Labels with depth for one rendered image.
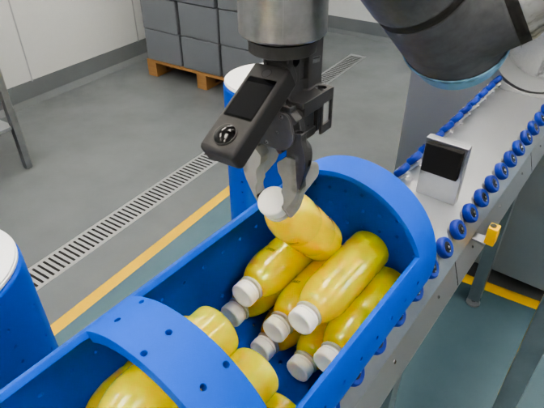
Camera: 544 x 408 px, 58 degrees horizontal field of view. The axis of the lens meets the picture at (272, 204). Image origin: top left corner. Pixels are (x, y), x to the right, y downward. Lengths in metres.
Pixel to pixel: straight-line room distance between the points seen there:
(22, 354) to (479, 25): 0.91
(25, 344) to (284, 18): 0.78
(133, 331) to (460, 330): 1.85
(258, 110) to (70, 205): 2.55
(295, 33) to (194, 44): 3.68
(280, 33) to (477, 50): 0.17
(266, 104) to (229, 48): 3.45
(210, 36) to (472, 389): 3.04
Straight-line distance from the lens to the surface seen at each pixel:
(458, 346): 2.21
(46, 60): 4.46
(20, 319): 1.02
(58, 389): 0.70
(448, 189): 1.26
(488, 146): 1.57
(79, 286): 2.46
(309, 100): 0.54
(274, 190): 0.61
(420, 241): 0.76
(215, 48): 4.03
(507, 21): 0.47
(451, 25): 0.45
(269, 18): 0.48
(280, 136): 0.54
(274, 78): 0.51
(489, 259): 2.20
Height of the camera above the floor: 1.63
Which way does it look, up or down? 36 degrees down
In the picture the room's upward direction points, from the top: straight up
